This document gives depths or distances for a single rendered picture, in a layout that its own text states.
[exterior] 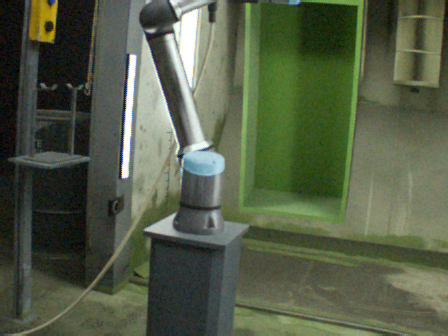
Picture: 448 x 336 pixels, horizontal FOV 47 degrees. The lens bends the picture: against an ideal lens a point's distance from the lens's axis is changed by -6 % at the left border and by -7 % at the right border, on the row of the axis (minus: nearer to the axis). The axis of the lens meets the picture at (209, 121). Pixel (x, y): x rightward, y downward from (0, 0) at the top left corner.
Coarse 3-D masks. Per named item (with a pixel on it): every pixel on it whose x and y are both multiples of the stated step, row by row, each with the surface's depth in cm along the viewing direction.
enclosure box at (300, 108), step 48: (336, 0) 259; (288, 48) 308; (336, 48) 299; (288, 96) 315; (336, 96) 306; (288, 144) 323; (336, 144) 313; (240, 192) 302; (288, 192) 329; (336, 192) 320
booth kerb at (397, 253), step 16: (272, 240) 378; (288, 240) 374; (304, 240) 370; (320, 240) 366; (336, 240) 363; (352, 240) 359; (368, 256) 355; (384, 256) 352; (400, 256) 348; (416, 256) 345; (432, 256) 341
